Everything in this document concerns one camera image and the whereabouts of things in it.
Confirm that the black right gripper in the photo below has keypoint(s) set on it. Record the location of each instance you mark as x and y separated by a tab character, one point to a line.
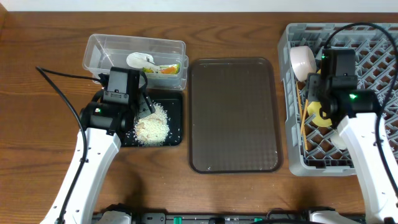
313	88

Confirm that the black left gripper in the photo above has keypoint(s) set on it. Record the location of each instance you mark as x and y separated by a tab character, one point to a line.
144	104

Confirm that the yellow plate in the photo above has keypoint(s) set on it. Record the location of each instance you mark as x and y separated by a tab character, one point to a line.
314	105

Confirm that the pile of rice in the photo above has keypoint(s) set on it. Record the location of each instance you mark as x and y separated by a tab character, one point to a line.
158	129

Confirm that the pink bowl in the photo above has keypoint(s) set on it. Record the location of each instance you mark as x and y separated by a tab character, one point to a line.
303	62

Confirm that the wooden chopstick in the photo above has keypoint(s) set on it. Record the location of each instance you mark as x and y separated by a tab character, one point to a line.
301	111
304	115

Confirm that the white paper napkin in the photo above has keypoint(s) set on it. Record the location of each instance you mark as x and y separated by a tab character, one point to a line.
140	60

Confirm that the yellow green snack wrapper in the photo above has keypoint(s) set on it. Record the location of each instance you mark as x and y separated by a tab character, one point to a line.
172	69

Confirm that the small white green cup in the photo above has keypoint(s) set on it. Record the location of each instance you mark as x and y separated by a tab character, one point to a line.
337	141

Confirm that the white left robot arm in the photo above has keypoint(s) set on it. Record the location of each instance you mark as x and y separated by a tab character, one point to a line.
103	123

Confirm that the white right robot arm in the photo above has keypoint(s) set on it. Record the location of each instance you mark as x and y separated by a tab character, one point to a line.
375	165

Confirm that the clear plastic waste bin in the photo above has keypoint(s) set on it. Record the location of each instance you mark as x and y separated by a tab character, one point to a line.
106	51

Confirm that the gray dishwasher rack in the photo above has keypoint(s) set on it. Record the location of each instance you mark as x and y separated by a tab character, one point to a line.
375	68

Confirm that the black tray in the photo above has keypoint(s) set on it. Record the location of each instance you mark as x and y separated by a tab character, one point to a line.
172	102

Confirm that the brown serving tray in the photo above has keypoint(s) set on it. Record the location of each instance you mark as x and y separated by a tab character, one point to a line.
234	120

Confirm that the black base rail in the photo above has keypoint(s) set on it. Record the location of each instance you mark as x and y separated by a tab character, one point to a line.
120	213

